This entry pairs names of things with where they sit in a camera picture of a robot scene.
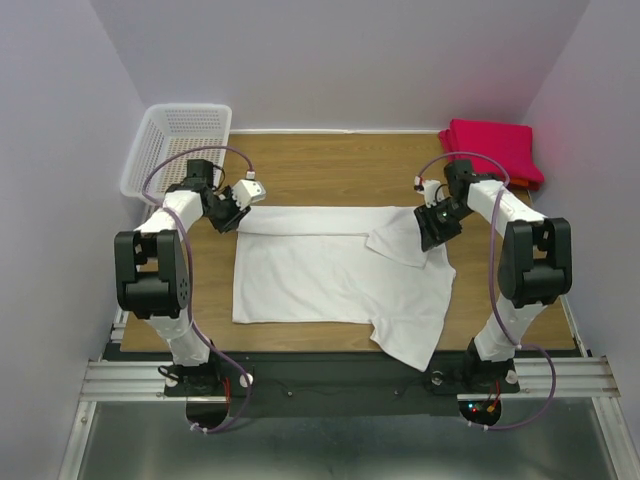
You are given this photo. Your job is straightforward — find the circuit board with leds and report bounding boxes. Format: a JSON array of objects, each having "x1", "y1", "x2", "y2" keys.
[{"x1": 465, "y1": 400, "x2": 501, "y2": 419}]

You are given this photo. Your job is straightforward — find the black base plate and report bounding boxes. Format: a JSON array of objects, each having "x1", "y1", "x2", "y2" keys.
[{"x1": 82, "y1": 351, "x2": 520, "y2": 434}]

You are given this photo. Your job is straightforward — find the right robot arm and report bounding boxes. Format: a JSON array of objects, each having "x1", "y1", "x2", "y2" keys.
[{"x1": 414, "y1": 158, "x2": 573, "y2": 392}]

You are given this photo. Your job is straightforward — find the white plastic basket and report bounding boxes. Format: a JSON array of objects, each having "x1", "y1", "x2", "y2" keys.
[{"x1": 120, "y1": 103, "x2": 232, "y2": 200}]

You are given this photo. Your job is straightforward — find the folded red t-shirt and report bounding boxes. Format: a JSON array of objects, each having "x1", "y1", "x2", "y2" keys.
[{"x1": 438, "y1": 118, "x2": 545, "y2": 186}]

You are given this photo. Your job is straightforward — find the purple cable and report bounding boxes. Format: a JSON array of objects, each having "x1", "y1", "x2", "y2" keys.
[
  {"x1": 412, "y1": 151, "x2": 559, "y2": 432},
  {"x1": 141, "y1": 145, "x2": 256, "y2": 435}
]

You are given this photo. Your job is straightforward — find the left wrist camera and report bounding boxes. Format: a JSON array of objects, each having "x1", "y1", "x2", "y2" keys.
[{"x1": 232, "y1": 179, "x2": 267, "y2": 210}]

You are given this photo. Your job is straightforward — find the folded orange t-shirt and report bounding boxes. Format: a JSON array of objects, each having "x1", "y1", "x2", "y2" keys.
[{"x1": 510, "y1": 178, "x2": 541, "y2": 191}]

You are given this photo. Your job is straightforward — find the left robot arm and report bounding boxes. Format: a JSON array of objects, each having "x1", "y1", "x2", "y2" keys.
[{"x1": 114, "y1": 159, "x2": 266, "y2": 395}]

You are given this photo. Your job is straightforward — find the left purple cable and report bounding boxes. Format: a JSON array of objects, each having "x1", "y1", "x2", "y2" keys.
[{"x1": 141, "y1": 145, "x2": 256, "y2": 435}]

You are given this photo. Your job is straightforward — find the aluminium rail frame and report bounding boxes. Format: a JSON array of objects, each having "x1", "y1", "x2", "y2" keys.
[{"x1": 58, "y1": 207, "x2": 640, "y2": 480}]

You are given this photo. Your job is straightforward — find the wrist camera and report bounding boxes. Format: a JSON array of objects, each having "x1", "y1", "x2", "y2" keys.
[
  {"x1": 414, "y1": 177, "x2": 444, "y2": 207},
  {"x1": 232, "y1": 179, "x2": 267, "y2": 210}
]

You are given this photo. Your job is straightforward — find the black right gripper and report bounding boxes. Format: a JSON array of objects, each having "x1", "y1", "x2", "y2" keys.
[{"x1": 413, "y1": 198, "x2": 474, "y2": 252}]

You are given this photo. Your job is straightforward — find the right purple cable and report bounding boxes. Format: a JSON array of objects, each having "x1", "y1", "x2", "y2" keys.
[{"x1": 412, "y1": 151, "x2": 559, "y2": 432}]

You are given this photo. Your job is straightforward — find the white t-shirt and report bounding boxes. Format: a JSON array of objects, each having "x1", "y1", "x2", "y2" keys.
[{"x1": 232, "y1": 206, "x2": 456, "y2": 371}]

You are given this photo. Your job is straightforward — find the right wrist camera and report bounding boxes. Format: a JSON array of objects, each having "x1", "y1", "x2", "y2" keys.
[{"x1": 414, "y1": 177, "x2": 444, "y2": 207}]

